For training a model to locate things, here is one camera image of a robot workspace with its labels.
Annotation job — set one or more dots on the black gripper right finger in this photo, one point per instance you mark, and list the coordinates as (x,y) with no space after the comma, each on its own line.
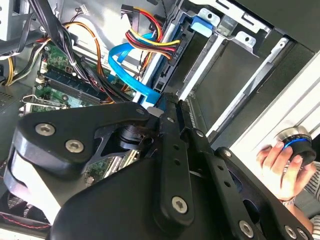
(225,182)

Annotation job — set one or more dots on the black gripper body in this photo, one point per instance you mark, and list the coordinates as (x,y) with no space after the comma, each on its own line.
(112,212)

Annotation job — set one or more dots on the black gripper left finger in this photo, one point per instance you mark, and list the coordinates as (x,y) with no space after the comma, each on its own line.
(57,150)

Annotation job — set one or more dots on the hard disk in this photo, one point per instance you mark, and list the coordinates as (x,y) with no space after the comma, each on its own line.
(185,50)

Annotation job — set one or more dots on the person's hand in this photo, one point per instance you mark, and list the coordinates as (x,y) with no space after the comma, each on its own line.
(277,180)

